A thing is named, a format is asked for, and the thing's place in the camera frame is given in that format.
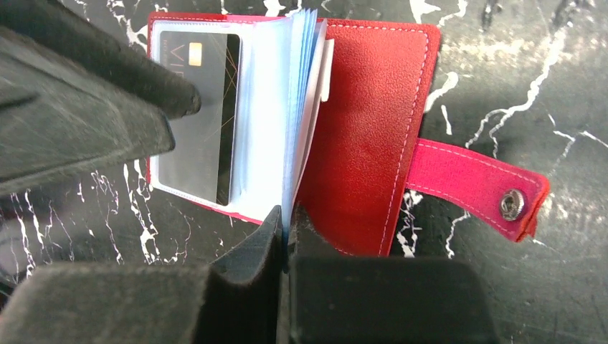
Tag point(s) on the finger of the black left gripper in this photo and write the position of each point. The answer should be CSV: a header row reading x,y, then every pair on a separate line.
x,y
54,26
59,120

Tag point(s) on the red leather card holder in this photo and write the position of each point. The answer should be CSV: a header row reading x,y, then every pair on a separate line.
x,y
328,117

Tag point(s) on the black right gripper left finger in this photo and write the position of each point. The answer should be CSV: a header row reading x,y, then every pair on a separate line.
x,y
234,299

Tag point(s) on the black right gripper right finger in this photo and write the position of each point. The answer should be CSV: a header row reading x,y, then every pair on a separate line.
x,y
339,298

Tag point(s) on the black VIP card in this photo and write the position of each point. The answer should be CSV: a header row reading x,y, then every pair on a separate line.
x,y
200,166

